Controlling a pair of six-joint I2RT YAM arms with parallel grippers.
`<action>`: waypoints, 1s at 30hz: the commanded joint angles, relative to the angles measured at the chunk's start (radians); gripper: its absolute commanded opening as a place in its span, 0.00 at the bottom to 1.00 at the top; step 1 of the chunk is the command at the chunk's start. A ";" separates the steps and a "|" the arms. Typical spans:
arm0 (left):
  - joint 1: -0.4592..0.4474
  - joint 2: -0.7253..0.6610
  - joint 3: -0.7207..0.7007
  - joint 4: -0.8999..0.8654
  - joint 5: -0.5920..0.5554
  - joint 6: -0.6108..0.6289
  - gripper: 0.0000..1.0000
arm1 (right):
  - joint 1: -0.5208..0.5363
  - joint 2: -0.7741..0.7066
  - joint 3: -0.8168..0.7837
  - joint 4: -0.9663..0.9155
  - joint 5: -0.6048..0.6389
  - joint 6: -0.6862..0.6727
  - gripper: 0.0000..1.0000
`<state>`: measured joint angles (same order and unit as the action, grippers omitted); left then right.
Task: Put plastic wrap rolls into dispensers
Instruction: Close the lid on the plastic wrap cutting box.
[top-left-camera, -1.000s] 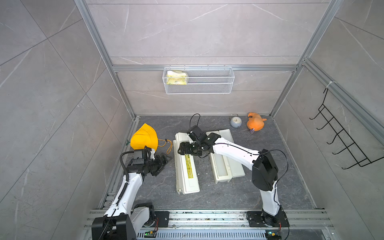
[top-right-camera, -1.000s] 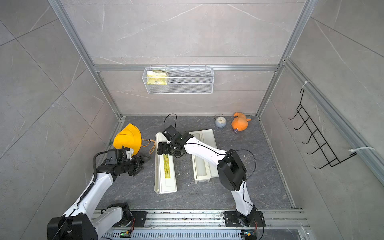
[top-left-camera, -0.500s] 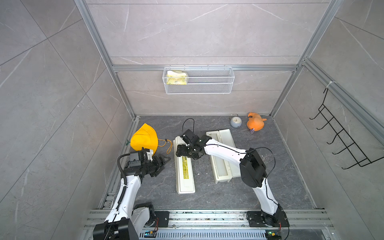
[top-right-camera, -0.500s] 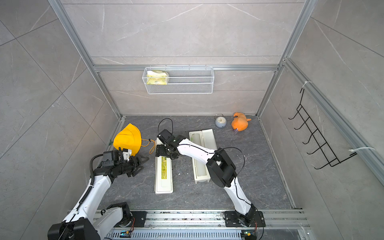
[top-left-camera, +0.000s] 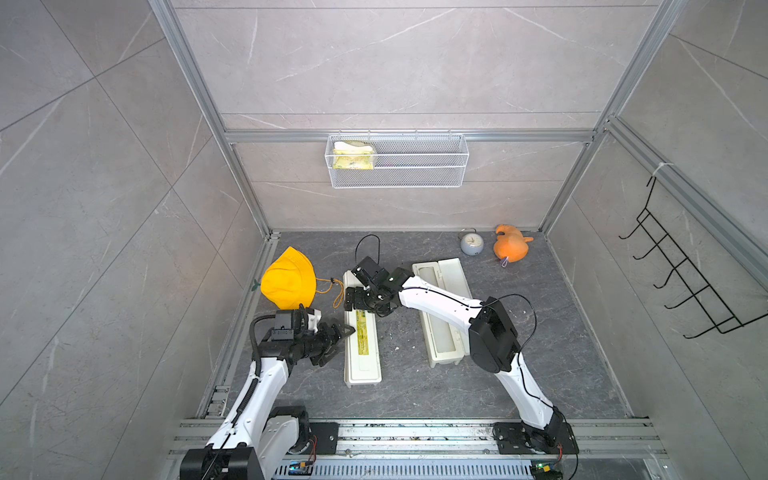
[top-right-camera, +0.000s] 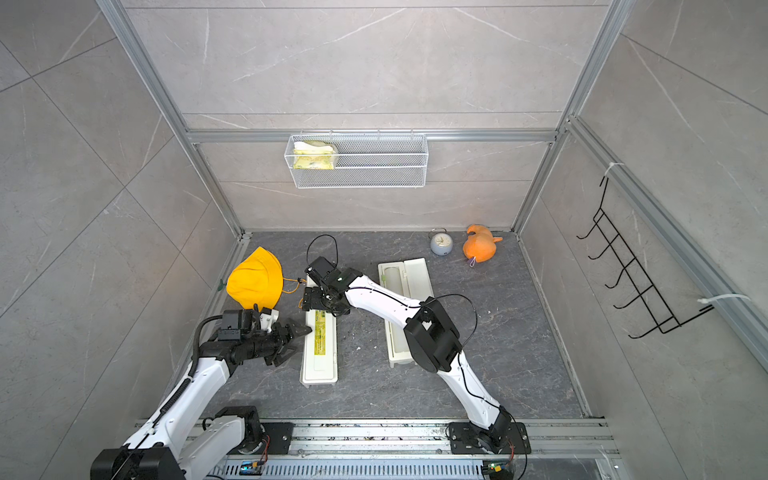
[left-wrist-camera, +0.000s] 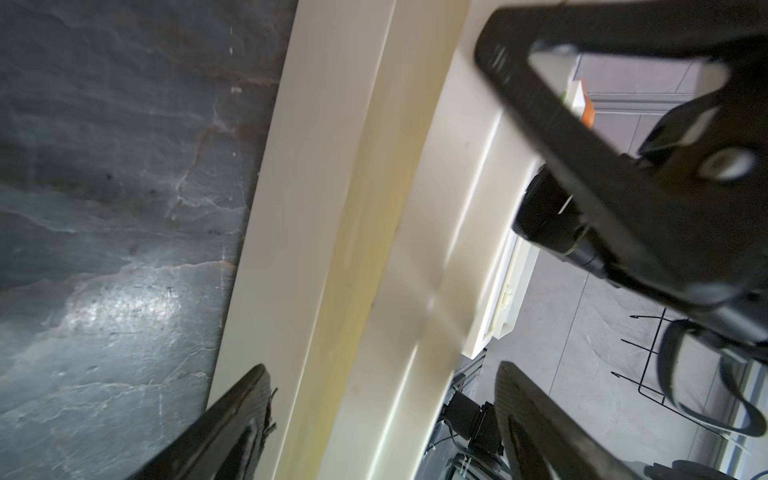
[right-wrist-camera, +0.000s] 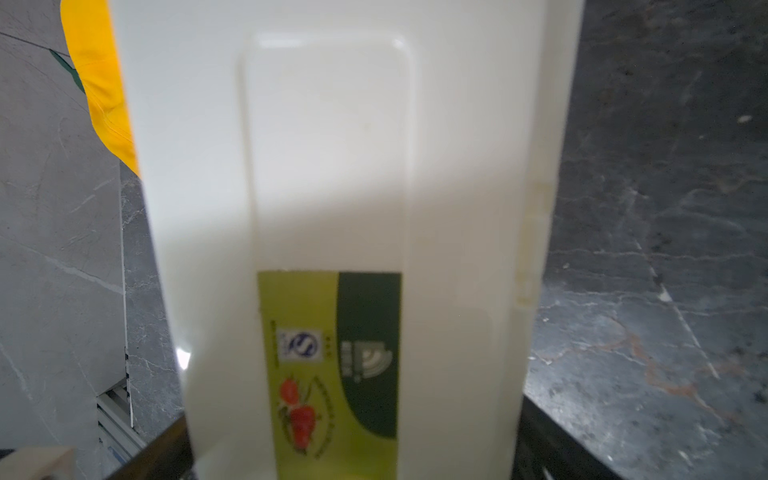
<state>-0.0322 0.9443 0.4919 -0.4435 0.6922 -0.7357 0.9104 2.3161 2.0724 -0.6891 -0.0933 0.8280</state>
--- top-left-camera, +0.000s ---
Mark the white wire mesh basket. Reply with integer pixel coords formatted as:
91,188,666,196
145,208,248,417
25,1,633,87
324,133,470,189

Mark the small grey alarm clock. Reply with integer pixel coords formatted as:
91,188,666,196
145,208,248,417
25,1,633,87
459,231,485,256

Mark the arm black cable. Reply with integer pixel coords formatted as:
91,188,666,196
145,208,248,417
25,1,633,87
353,233,581,480
197,313,283,480

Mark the white wrap dispenser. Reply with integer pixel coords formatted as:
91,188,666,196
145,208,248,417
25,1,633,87
412,258,471,368
343,271,382,388

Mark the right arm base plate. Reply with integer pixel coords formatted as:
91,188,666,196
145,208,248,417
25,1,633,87
492,419,580,455

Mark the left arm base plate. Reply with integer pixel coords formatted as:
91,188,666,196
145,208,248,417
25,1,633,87
307,421,340,456

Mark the yellow wipes packet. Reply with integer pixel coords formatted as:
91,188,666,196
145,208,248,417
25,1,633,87
331,140,377,170

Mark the black wire hook rack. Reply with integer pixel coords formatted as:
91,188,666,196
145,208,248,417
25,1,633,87
618,176,767,340

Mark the orange plush toy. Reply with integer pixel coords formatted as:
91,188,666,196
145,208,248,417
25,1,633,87
493,224,534,265

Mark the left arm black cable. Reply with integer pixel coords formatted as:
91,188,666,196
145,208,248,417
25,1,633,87
197,313,283,480

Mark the yellow cap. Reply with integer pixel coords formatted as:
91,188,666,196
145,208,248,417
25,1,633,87
260,247,317,310

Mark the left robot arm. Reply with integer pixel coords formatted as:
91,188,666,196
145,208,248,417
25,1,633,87
179,305,355,479

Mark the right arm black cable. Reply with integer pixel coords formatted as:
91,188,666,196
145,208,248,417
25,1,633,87
353,233,581,480

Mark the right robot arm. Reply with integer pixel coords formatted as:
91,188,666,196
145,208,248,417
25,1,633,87
345,256,568,453

